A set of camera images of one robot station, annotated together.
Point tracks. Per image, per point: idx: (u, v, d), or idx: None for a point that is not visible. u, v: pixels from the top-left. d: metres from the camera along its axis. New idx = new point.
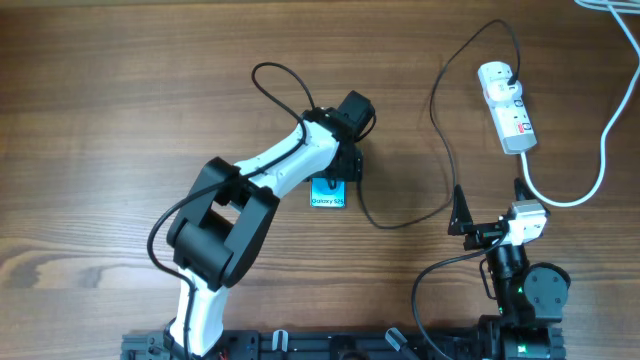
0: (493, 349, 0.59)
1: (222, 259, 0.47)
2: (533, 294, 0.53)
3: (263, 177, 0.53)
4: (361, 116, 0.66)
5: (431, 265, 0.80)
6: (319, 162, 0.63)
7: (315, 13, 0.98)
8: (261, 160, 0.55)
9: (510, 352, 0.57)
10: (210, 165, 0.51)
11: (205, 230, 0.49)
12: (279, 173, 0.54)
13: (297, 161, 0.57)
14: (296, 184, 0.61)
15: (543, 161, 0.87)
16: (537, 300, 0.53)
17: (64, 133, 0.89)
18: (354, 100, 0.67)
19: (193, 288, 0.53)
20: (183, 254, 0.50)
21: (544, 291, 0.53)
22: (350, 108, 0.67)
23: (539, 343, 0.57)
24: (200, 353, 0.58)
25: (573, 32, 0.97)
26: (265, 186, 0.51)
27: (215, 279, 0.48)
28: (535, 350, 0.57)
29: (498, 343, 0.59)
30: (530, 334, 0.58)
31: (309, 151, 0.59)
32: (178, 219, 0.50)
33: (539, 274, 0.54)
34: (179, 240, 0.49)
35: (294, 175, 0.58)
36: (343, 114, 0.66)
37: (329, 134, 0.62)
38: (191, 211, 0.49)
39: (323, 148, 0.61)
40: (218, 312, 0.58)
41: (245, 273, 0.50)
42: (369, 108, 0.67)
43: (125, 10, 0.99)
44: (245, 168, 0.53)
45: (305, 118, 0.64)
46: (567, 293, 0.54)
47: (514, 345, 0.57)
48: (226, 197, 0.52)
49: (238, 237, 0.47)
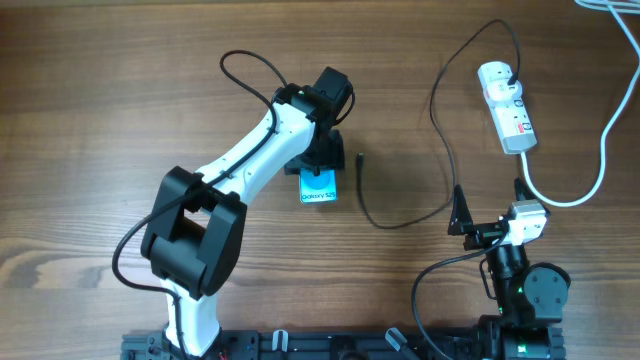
0: (493, 350, 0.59)
1: (198, 270, 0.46)
2: (533, 294, 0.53)
3: (228, 181, 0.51)
4: (338, 92, 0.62)
5: (431, 265, 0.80)
6: (295, 146, 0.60)
7: (314, 13, 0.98)
8: (227, 161, 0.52)
9: (510, 352, 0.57)
10: (171, 175, 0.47)
11: (178, 242, 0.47)
12: (246, 173, 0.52)
13: (265, 156, 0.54)
14: (275, 172, 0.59)
15: (543, 161, 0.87)
16: (537, 300, 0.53)
17: (65, 133, 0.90)
18: (329, 77, 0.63)
19: (177, 297, 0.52)
20: (160, 268, 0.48)
21: (544, 291, 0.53)
22: (326, 85, 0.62)
23: (539, 342, 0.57)
24: (198, 353, 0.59)
25: (572, 33, 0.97)
26: (231, 193, 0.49)
27: (195, 289, 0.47)
28: (536, 350, 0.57)
29: (498, 343, 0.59)
30: (530, 334, 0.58)
31: (280, 142, 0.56)
32: (147, 233, 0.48)
33: (539, 274, 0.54)
34: (153, 254, 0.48)
35: (266, 169, 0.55)
36: (320, 91, 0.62)
37: (303, 116, 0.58)
38: (159, 225, 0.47)
39: (296, 133, 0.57)
40: (209, 312, 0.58)
41: (226, 276, 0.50)
42: (346, 84, 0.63)
43: (125, 10, 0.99)
44: (209, 173, 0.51)
45: (276, 99, 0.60)
46: (566, 293, 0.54)
47: (514, 346, 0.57)
48: (194, 206, 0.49)
49: (208, 248, 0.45)
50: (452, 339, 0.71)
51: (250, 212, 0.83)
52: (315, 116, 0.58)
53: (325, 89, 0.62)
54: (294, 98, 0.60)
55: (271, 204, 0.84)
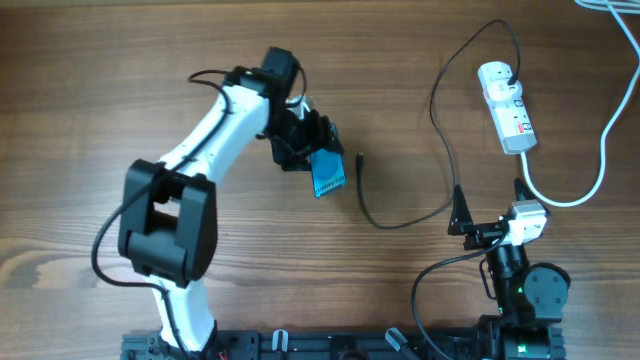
0: (493, 350, 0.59)
1: (179, 257, 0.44)
2: (533, 294, 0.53)
3: (192, 165, 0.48)
4: (287, 67, 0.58)
5: (431, 265, 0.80)
6: (255, 124, 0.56)
7: (314, 13, 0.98)
8: (186, 147, 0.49)
9: (510, 352, 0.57)
10: (133, 167, 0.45)
11: (155, 232, 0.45)
12: (209, 154, 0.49)
13: (225, 136, 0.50)
14: (238, 153, 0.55)
15: (543, 161, 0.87)
16: (537, 300, 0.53)
17: (65, 133, 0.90)
18: (274, 54, 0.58)
19: (164, 290, 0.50)
20: (141, 263, 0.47)
21: (544, 291, 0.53)
22: (272, 62, 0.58)
23: (539, 342, 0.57)
24: (197, 348, 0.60)
25: (572, 33, 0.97)
26: (197, 174, 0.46)
27: (181, 277, 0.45)
28: (536, 350, 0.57)
29: (498, 343, 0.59)
30: (530, 334, 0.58)
31: (237, 120, 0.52)
32: (121, 231, 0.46)
33: (539, 274, 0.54)
34: (131, 251, 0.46)
35: (229, 148, 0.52)
36: (267, 71, 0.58)
37: (256, 94, 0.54)
38: (132, 218, 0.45)
39: (253, 108, 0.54)
40: (201, 304, 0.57)
41: (210, 258, 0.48)
42: (292, 58, 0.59)
43: (126, 10, 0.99)
44: (171, 161, 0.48)
45: (225, 84, 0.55)
46: (566, 293, 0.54)
47: (514, 346, 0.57)
48: (164, 195, 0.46)
49: (184, 233, 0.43)
50: (452, 339, 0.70)
51: (250, 212, 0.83)
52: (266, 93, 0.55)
53: (272, 68, 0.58)
54: (241, 79, 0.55)
55: (271, 204, 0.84)
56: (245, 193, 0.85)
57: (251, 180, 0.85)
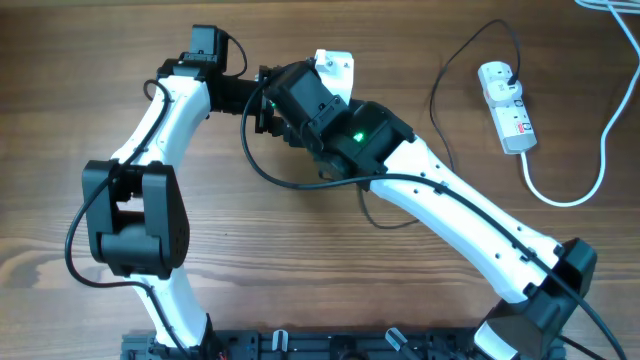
0: (340, 167, 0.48)
1: (153, 246, 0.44)
2: (315, 106, 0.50)
3: (145, 155, 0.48)
4: (215, 45, 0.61)
5: (444, 275, 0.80)
6: (197, 111, 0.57)
7: (314, 13, 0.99)
8: (135, 139, 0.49)
9: (356, 149, 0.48)
10: (86, 168, 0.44)
11: (125, 230, 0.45)
12: (159, 142, 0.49)
13: (171, 121, 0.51)
14: (186, 142, 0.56)
15: (543, 161, 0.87)
16: (322, 105, 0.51)
17: (65, 133, 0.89)
18: (198, 32, 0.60)
19: (148, 287, 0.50)
20: (118, 265, 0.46)
21: (304, 86, 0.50)
22: (199, 41, 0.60)
23: (378, 126, 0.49)
24: (194, 343, 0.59)
25: (572, 33, 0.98)
26: (153, 162, 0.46)
27: (159, 266, 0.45)
28: (374, 132, 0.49)
29: (341, 160, 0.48)
30: (362, 122, 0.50)
31: (180, 106, 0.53)
32: (90, 236, 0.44)
33: (310, 80, 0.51)
34: (104, 255, 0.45)
35: (177, 135, 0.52)
36: (197, 52, 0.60)
37: (192, 77, 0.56)
38: (97, 220, 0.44)
39: (193, 93, 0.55)
40: (188, 295, 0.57)
41: (184, 244, 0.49)
42: (218, 32, 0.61)
43: (126, 10, 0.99)
44: (123, 155, 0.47)
45: (159, 75, 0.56)
46: (310, 77, 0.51)
47: (351, 140, 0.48)
48: (123, 192, 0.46)
49: (154, 220, 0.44)
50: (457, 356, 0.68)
51: (250, 212, 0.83)
52: (202, 75, 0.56)
53: (202, 49, 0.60)
54: (174, 69, 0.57)
55: (271, 204, 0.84)
56: (245, 193, 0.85)
57: (251, 180, 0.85)
